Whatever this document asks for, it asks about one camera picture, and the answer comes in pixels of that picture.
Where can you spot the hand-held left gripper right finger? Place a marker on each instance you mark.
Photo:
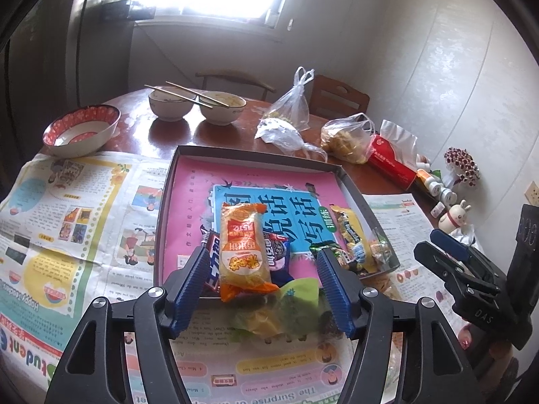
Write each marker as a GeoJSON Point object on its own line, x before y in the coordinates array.
{"type": "Point", "coordinates": [334, 290]}

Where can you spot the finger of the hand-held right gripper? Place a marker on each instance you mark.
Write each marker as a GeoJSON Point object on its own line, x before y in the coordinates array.
{"type": "Point", "coordinates": [452, 242]}
{"type": "Point", "coordinates": [438, 263]}

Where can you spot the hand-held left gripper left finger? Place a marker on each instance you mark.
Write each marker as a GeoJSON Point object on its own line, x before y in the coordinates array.
{"type": "Point", "coordinates": [189, 286]}

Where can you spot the dark green snack packet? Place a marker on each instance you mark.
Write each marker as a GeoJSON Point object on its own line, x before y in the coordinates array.
{"type": "Point", "coordinates": [343, 259]}

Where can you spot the dark chocolate bar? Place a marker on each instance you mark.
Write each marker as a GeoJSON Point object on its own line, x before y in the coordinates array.
{"type": "Point", "coordinates": [212, 261]}

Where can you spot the yellowish snack packet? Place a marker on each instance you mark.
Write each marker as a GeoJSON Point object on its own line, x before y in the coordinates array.
{"type": "Point", "coordinates": [286, 307]}

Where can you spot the small brown snack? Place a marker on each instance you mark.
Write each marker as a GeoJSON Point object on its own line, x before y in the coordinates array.
{"type": "Point", "coordinates": [372, 250]}

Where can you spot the orange snack packet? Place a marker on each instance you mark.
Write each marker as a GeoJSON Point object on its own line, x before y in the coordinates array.
{"type": "Point", "coordinates": [244, 252]}

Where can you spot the yellow snack packet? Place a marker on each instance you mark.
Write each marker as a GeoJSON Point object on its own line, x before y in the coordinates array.
{"type": "Point", "coordinates": [349, 227]}

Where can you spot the blue cookie packet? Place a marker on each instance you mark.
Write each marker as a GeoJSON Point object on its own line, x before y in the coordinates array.
{"type": "Point", "coordinates": [278, 256]}

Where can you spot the dark cardboard box tray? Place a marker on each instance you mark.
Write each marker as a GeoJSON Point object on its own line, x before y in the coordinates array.
{"type": "Point", "coordinates": [189, 202]}

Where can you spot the person's right hand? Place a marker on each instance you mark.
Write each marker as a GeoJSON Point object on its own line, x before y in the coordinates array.
{"type": "Point", "coordinates": [497, 364]}

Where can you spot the rabbit figurine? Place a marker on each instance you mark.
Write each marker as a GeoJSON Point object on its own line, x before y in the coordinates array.
{"type": "Point", "coordinates": [454, 219]}

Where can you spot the small white bottle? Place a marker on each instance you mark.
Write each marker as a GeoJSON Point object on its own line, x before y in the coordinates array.
{"type": "Point", "coordinates": [438, 210]}

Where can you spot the white medicine bottle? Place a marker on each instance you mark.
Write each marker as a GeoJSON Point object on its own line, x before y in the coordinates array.
{"type": "Point", "coordinates": [447, 195]}

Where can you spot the clear wrapped pastry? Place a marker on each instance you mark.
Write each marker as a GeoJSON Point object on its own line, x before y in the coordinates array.
{"type": "Point", "coordinates": [389, 292]}

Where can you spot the orange capped bottle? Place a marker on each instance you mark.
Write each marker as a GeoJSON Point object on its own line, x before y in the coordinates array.
{"type": "Point", "coordinates": [427, 179]}

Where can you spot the red white flower ornament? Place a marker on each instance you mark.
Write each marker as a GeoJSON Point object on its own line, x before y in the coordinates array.
{"type": "Point", "coordinates": [463, 166]}

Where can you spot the white text newspaper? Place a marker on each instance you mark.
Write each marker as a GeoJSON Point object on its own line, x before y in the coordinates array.
{"type": "Point", "coordinates": [269, 366]}

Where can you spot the red tissue pack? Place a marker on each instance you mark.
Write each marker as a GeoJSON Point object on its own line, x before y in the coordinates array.
{"type": "Point", "coordinates": [391, 160]}

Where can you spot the colourful printed newspaper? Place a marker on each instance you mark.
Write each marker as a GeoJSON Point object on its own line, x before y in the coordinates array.
{"type": "Point", "coordinates": [84, 227]}

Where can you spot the plastic bag of fried pastry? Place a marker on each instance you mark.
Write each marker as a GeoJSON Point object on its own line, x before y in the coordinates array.
{"type": "Point", "coordinates": [345, 143]}

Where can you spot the crumpled clear plastic bag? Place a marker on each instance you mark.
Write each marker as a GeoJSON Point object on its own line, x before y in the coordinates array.
{"type": "Point", "coordinates": [282, 136]}

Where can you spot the white ceramic bowl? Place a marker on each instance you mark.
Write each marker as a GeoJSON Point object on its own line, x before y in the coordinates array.
{"type": "Point", "coordinates": [170, 107]}
{"type": "Point", "coordinates": [222, 111]}

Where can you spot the brown wooden chair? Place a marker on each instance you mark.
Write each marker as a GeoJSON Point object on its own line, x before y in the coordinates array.
{"type": "Point", "coordinates": [337, 94]}

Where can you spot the red patterned bowl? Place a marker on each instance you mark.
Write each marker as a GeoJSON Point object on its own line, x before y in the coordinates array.
{"type": "Point", "coordinates": [80, 130]}

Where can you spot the tall clear plastic bag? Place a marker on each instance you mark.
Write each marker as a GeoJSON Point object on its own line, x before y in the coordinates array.
{"type": "Point", "coordinates": [290, 105]}

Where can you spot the wooden chopstick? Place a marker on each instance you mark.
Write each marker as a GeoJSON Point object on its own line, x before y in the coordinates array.
{"type": "Point", "coordinates": [189, 89]}
{"type": "Point", "coordinates": [177, 94]}

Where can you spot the curved back wooden chair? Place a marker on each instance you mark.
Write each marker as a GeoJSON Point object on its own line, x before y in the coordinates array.
{"type": "Point", "coordinates": [236, 78]}

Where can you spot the dark refrigerator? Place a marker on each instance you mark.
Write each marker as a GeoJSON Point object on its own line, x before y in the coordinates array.
{"type": "Point", "coordinates": [101, 50]}

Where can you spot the wall socket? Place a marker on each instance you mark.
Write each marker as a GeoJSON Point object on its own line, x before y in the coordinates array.
{"type": "Point", "coordinates": [532, 193]}

